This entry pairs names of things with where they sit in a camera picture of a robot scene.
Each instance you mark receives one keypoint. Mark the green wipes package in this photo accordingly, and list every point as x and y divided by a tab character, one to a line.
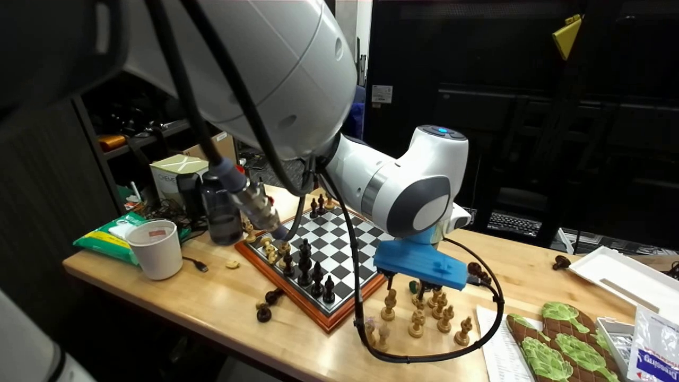
113	237

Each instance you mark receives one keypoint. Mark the tall dark chess piece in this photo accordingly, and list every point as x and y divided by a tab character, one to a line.
304	256

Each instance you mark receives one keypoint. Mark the small beige nugget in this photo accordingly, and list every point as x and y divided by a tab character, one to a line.
232	263

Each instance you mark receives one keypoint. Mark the beige chess piece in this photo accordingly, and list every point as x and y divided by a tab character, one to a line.
462	330
422	302
440	304
368	331
250	234
417	324
388	304
383	337
444	320
270	250

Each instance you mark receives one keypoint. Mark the white Chemex box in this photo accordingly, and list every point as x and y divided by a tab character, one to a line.
172	176

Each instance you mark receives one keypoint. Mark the white paper sheet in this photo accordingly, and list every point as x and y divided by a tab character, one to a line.
492	346

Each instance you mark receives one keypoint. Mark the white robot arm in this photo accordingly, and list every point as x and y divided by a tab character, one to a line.
283	71

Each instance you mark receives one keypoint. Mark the white tray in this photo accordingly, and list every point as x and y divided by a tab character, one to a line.
626	279

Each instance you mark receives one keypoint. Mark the clear plastic container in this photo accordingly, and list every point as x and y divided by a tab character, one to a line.
611	341

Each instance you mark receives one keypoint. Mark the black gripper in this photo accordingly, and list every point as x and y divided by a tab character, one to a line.
426	281

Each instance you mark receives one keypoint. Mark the chess board with orange frame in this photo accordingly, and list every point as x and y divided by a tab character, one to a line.
332	245

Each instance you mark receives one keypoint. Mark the dark transparent bottle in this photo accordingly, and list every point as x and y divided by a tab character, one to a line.
220	214

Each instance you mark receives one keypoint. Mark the white sign on black panel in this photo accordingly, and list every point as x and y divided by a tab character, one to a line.
383	94

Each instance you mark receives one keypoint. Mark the small orange object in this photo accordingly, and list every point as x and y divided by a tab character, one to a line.
110	141

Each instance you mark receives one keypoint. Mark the green and brown mat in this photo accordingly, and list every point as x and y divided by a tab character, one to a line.
559	343

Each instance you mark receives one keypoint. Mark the yellow triangular flag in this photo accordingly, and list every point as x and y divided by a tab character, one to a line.
567	34

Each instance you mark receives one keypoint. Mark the white packet with blue print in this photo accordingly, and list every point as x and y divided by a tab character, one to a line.
653	350

